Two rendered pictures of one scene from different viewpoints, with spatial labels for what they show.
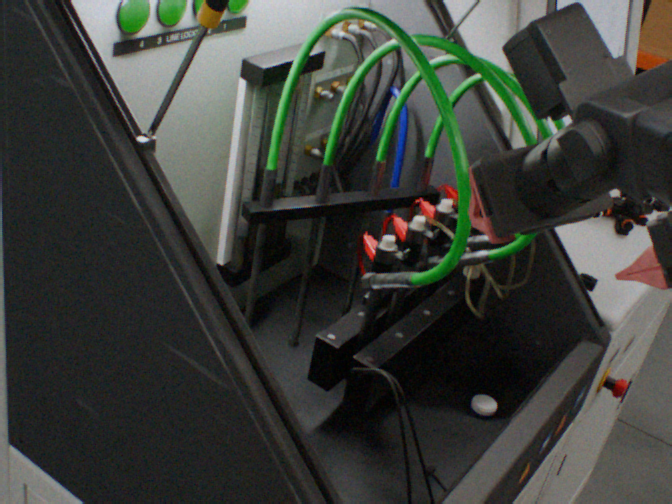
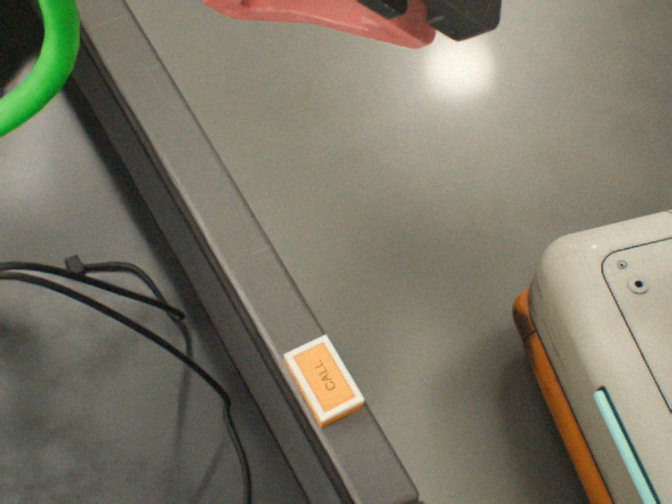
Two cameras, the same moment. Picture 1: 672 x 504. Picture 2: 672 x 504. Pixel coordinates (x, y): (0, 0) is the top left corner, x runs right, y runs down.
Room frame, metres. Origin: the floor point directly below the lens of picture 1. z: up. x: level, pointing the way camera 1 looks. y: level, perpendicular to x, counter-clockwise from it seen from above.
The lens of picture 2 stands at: (0.50, 0.13, 1.69)
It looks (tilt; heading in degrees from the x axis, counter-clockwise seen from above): 60 degrees down; 299
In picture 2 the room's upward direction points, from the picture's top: 5 degrees clockwise
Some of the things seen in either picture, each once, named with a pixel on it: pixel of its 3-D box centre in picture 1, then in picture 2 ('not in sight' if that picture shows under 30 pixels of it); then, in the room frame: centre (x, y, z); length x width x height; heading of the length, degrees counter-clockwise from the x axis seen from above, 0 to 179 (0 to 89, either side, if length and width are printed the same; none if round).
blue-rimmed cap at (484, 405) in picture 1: (483, 405); not in sight; (1.05, -0.28, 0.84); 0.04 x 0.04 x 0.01
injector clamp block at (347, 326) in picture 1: (397, 342); not in sight; (1.07, -0.12, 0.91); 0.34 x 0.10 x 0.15; 151
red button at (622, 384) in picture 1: (613, 385); not in sight; (1.22, -0.53, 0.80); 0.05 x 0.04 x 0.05; 151
